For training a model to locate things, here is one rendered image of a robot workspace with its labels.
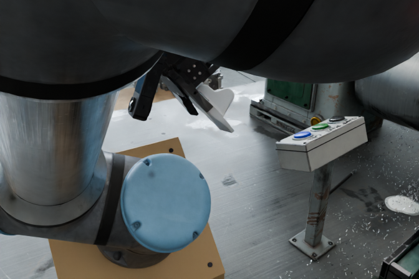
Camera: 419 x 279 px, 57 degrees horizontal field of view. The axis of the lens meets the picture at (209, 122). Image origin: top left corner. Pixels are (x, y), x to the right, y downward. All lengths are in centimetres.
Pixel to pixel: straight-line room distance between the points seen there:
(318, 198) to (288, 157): 13
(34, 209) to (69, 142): 18
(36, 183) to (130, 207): 14
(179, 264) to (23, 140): 48
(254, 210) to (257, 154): 25
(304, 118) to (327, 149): 51
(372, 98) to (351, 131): 34
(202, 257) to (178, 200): 26
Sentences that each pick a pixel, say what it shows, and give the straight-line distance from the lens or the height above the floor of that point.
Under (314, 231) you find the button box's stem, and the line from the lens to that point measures 83.
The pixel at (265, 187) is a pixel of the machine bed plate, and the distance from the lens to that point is 101.
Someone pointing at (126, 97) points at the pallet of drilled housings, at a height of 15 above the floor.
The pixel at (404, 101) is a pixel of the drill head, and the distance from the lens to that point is 103.
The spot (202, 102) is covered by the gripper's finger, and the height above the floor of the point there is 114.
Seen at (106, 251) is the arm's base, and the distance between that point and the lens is 65.
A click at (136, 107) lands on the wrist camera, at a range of 63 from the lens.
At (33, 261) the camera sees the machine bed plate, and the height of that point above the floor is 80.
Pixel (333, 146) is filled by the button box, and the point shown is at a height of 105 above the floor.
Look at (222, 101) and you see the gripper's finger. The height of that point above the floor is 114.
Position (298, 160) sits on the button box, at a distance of 67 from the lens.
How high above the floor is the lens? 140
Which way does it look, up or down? 27 degrees down
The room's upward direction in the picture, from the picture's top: straight up
